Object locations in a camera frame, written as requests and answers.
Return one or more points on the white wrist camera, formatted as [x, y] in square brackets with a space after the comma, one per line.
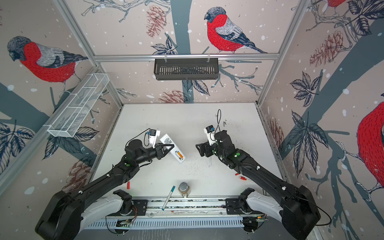
[153, 135]
[210, 132]

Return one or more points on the white battery cover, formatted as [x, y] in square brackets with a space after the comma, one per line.
[209, 161]

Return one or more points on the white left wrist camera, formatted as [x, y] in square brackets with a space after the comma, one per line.
[153, 135]

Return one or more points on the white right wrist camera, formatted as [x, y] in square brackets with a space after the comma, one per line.
[210, 132]

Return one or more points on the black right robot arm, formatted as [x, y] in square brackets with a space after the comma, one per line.
[294, 207]

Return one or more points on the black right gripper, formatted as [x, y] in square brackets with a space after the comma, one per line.
[203, 148]

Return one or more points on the orange battery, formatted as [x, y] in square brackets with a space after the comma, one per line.
[180, 155]

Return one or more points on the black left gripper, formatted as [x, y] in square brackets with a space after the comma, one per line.
[159, 150]

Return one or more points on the black hanging plastic basket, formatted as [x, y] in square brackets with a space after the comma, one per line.
[186, 69]

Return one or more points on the teal capped marker pen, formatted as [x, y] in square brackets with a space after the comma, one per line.
[168, 198]

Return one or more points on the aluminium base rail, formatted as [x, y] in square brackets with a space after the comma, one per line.
[179, 213]

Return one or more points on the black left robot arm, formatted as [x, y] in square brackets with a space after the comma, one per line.
[67, 214]

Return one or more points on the silver metal binder clip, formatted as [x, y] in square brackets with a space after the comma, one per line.
[184, 189]

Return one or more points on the white remote control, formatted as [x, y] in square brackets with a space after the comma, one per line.
[166, 139]

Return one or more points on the aluminium top crossbar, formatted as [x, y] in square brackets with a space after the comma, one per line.
[220, 57]

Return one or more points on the white wire mesh basket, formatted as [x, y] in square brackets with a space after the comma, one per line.
[72, 116]

